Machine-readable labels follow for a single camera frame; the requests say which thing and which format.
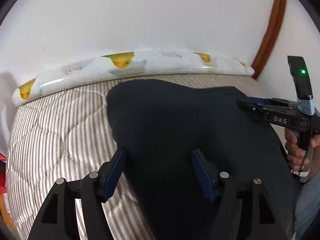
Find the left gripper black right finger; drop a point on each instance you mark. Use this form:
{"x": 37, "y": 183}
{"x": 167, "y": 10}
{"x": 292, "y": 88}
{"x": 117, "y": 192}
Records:
{"x": 207, "y": 174}

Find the person's right hand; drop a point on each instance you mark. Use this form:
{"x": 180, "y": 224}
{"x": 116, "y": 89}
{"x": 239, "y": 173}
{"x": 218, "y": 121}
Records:
{"x": 297, "y": 156}

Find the white duck-print bolster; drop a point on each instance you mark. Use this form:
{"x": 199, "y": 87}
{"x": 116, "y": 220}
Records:
{"x": 125, "y": 65}

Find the red box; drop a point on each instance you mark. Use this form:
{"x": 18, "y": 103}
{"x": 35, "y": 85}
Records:
{"x": 3, "y": 161}

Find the blue jeans leg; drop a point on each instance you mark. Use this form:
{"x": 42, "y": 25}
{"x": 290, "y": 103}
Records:
{"x": 307, "y": 206}

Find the brown wooden door frame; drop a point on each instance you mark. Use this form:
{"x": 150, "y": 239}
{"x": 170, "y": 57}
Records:
{"x": 269, "y": 39}

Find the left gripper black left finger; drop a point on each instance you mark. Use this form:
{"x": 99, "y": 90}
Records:
{"x": 110, "y": 173}

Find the striped beige quilt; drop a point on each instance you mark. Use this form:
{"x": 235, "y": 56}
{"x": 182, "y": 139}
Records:
{"x": 68, "y": 134}

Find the black sweatshirt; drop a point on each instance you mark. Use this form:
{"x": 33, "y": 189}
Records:
{"x": 161, "y": 123}

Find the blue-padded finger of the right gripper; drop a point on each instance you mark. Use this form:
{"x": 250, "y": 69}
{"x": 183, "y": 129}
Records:
{"x": 258, "y": 101}

